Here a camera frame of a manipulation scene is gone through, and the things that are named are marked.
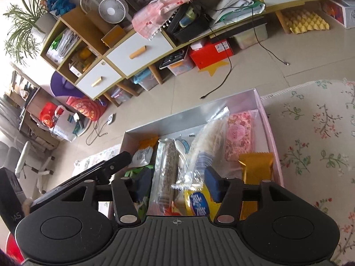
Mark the white box with red print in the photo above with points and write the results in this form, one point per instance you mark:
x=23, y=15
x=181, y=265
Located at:
x=338, y=12

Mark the clear box with black lid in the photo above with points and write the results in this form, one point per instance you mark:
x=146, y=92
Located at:
x=177, y=62

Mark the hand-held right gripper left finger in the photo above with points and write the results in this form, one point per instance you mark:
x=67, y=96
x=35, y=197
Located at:
x=144, y=184

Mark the yellow snack packet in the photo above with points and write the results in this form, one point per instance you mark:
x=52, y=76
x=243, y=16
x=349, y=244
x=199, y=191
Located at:
x=198, y=203

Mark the short orange snack packet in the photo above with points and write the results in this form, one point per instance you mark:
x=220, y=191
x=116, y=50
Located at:
x=148, y=142

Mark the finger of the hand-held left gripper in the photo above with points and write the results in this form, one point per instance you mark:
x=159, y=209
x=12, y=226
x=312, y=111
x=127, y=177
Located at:
x=111, y=166

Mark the small clear storage box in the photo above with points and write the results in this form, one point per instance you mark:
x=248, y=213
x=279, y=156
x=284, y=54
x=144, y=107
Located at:
x=122, y=95

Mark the red shoebox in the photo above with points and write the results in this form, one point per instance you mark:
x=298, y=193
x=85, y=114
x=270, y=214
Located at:
x=210, y=55

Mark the small white snack packet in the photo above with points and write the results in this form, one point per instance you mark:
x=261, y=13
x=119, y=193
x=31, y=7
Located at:
x=142, y=156

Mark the yellow star floor sticker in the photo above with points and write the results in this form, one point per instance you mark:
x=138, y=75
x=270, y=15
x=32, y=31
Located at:
x=212, y=69

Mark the white shopping bag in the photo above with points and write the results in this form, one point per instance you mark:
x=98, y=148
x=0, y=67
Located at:
x=65, y=127

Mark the green snack packet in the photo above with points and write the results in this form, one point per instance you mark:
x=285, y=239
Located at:
x=133, y=171

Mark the pink patterned cloth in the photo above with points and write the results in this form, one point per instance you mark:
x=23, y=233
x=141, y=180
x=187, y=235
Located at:
x=155, y=13

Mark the pink floral snack packet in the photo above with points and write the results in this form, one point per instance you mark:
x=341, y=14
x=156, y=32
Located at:
x=238, y=135

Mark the white and wood cabinet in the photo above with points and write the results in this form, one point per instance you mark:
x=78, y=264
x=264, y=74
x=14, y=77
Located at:
x=130, y=52

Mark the black storage bin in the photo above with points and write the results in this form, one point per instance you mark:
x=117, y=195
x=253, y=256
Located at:
x=188, y=29

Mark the white and blue snack packet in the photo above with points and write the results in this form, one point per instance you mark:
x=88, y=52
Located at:
x=183, y=145

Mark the wooden desk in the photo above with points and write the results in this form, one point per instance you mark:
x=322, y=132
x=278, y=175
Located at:
x=33, y=102

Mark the yellow egg tray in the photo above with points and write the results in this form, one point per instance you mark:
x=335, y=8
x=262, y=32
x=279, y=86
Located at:
x=302, y=20

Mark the potted green plant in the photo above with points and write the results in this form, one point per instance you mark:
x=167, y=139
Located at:
x=25, y=22

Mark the long orange snack packet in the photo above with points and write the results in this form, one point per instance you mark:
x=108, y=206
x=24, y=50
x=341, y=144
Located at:
x=256, y=169

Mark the silver cookie sleeve packet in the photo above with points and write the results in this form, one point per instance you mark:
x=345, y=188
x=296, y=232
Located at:
x=166, y=166

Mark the red printed bag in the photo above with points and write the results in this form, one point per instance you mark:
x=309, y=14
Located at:
x=86, y=109

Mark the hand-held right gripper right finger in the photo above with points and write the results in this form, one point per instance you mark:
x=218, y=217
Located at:
x=213, y=184

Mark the clear rice cracker packet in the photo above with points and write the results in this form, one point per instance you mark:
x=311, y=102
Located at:
x=210, y=138

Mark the purple round object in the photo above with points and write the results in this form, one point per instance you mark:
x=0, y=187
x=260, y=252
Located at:
x=59, y=84

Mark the small cardboard box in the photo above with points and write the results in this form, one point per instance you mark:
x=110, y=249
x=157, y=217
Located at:
x=112, y=36

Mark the clear box with blue lid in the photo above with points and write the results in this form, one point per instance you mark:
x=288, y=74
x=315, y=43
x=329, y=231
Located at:
x=144, y=79

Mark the pink cardboard box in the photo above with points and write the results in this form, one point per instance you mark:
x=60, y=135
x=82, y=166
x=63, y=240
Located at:
x=177, y=122

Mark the white office chair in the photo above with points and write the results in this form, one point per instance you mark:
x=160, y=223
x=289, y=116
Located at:
x=23, y=158

